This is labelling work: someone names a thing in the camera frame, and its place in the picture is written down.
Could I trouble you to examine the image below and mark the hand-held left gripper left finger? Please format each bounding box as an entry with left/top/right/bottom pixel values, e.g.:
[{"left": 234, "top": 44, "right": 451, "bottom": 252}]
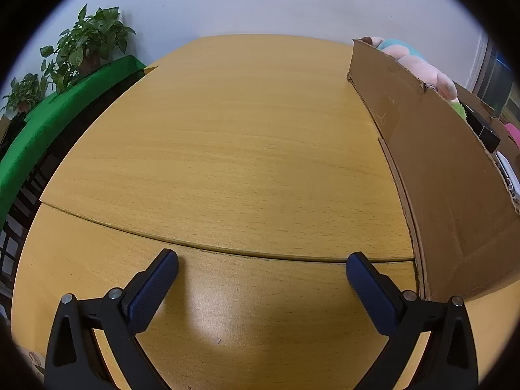
[{"left": 45, "top": 249, "right": 180, "bottom": 390}]

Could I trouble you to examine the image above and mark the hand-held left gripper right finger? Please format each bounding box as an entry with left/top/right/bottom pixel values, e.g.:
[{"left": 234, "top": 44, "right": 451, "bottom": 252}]
[{"left": 345, "top": 252, "right": 478, "bottom": 390}]

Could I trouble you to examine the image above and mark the large cardboard box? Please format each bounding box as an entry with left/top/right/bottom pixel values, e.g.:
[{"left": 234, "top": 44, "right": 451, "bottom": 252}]
[{"left": 346, "top": 38, "right": 520, "bottom": 302}]

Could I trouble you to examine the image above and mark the wooden desktop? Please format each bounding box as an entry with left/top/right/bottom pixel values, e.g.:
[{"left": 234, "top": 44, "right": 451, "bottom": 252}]
[{"left": 11, "top": 33, "right": 520, "bottom": 390}]

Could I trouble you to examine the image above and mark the white booklet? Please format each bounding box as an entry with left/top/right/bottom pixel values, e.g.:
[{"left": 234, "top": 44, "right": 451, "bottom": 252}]
[{"left": 495, "top": 151, "right": 520, "bottom": 204}]

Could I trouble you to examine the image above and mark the black box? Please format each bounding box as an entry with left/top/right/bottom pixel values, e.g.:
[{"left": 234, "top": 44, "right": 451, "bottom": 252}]
[{"left": 463, "top": 106, "right": 501, "bottom": 153}]

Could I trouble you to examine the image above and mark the green cloth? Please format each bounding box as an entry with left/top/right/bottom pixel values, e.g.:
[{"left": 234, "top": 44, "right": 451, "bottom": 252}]
[{"left": 0, "top": 55, "right": 147, "bottom": 228}]

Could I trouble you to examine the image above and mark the pink item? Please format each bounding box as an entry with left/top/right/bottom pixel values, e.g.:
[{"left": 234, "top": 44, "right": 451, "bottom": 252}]
[{"left": 503, "top": 121, "right": 520, "bottom": 147}]

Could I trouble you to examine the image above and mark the pink and teal plush toy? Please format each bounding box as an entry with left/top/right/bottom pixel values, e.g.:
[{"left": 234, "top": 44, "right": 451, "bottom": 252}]
[{"left": 361, "top": 36, "right": 462, "bottom": 104}]

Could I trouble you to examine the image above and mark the small potted green plant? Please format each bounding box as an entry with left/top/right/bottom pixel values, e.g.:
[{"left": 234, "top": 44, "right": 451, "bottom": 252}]
[{"left": 2, "top": 74, "right": 49, "bottom": 114}]

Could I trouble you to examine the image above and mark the large potted green plant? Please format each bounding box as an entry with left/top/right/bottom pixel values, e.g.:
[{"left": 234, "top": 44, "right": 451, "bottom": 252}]
[{"left": 40, "top": 4, "right": 137, "bottom": 92}]

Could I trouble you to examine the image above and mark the window frame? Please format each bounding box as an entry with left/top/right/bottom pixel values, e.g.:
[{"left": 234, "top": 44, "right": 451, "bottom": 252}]
[{"left": 467, "top": 36, "right": 520, "bottom": 123}]

